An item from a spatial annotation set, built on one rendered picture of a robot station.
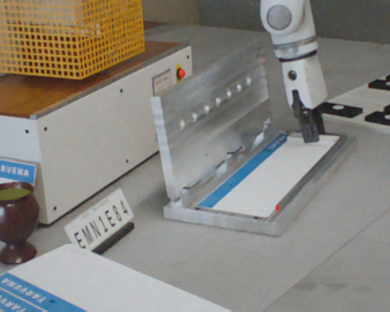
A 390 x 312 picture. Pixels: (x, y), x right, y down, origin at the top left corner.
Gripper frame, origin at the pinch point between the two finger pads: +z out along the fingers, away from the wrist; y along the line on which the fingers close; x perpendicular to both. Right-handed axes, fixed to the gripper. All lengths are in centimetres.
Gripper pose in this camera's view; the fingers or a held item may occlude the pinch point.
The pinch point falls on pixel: (313, 129)
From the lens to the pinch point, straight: 164.5
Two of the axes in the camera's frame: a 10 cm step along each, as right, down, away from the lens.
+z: 2.3, 9.4, 2.5
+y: 4.4, -3.3, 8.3
